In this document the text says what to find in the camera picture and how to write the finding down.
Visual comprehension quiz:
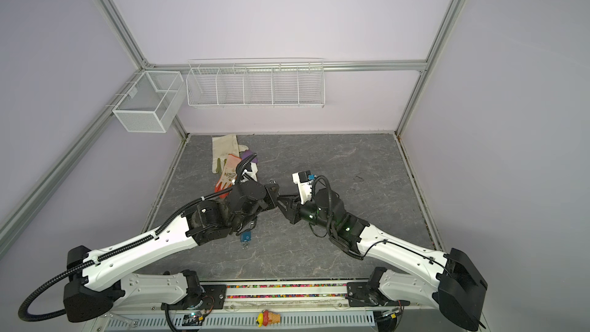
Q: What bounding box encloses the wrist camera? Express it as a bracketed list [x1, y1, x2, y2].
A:
[292, 171, 315, 204]
[241, 164, 258, 182]

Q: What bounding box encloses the yellow red toy figure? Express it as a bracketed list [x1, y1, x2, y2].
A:
[256, 310, 281, 327]

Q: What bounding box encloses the orange work glove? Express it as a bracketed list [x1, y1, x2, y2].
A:
[215, 154, 242, 193]

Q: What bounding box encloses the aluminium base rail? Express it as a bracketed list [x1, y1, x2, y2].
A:
[90, 277, 480, 317]

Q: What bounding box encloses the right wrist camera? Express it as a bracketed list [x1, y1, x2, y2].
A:
[292, 171, 315, 204]

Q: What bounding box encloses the white mesh box basket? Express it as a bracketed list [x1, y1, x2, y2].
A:
[113, 71, 187, 133]

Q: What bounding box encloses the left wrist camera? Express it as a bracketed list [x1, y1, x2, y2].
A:
[241, 164, 258, 182]

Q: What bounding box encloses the white wire basket rack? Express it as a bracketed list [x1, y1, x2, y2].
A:
[185, 58, 326, 108]

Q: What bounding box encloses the purple pink toy shovel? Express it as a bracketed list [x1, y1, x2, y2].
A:
[241, 150, 258, 164]

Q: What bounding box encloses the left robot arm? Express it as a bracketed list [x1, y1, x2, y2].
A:
[63, 180, 279, 323]

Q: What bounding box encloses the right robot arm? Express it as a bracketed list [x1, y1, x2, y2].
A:
[278, 189, 488, 331]

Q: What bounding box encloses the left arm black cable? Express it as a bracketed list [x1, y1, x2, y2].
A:
[18, 153, 258, 323]

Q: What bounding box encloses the brass padlock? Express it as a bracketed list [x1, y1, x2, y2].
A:
[269, 179, 280, 192]

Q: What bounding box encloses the blue padlock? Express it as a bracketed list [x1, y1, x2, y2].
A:
[241, 231, 252, 247]

